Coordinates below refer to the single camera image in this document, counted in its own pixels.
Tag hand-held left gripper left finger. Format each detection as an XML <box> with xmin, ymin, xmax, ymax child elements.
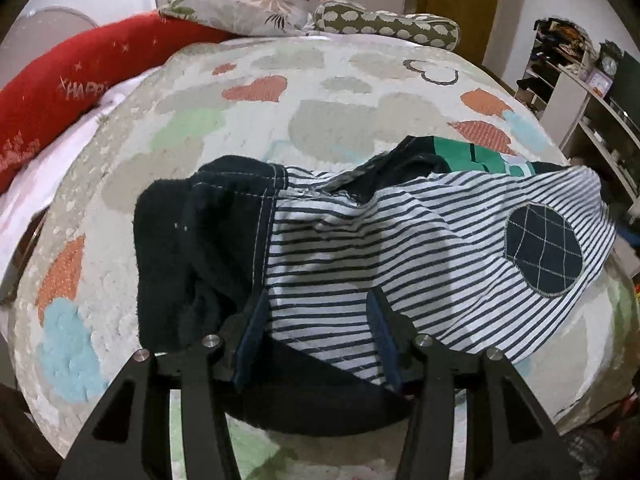
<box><xmin>54</xmin><ymin>287</ymin><xmax>271</xmax><ymax>480</ymax></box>

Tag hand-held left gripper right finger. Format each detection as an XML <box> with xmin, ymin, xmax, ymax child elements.
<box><xmin>365</xmin><ymin>288</ymin><xmax>595</xmax><ymax>480</ymax></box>

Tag striped navy pants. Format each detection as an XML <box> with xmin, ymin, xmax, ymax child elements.
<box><xmin>133</xmin><ymin>136</ymin><xmax>618</xmax><ymax>437</ymax></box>

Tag green striped garment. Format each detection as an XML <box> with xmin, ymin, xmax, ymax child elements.
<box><xmin>431</xmin><ymin>136</ymin><xmax>571</xmax><ymax>177</ymax></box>

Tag heart print blanket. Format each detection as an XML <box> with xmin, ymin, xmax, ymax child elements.
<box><xmin>9</xmin><ymin>35</ymin><xmax>638</xmax><ymax>480</ymax></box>

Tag white bed sheet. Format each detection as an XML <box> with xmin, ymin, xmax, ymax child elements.
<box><xmin>0</xmin><ymin>67</ymin><xmax>163</xmax><ymax>281</ymax></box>

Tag white shelf unit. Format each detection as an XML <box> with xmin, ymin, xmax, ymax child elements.
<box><xmin>515</xmin><ymin>17</ymin><xmax>640</xmax><ymax>201</ymax></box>

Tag green patterned pillow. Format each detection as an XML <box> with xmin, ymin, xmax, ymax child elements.
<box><xmin>304</xmin><ymin>0</ymin><xmax>461</xmax><ymax>52</ymax></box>

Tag long red pillow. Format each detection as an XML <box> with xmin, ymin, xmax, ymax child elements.
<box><xmin>0</xmin><ymin>12</ymin><xmax>236</xmax><ymax>195</ymax></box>

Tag leaf print pillow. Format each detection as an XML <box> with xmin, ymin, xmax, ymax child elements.
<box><xmin>159</xmin><ymin>0</ymin><xmax>332</xmax><ymax>37</ymax></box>

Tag small clock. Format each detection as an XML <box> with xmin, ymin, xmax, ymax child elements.
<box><xmin>599</xmin><ymin>42</ymin><xmax>622</xmax><ymax>86</ymax></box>

